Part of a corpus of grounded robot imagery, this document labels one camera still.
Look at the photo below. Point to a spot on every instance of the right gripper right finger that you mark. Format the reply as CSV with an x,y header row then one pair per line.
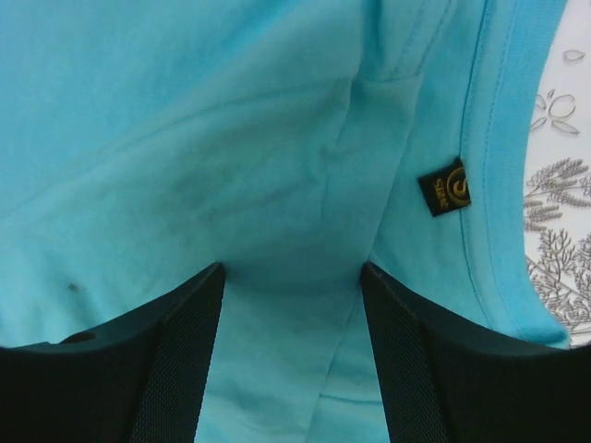
x,y
444,378

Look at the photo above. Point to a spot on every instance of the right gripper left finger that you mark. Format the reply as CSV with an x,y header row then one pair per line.
x,y
139,377

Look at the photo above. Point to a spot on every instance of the turquoise t shirt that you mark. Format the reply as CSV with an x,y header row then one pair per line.
x,y
293,141

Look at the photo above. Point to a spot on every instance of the floral table mat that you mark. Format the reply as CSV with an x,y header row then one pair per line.
x,y
557,178

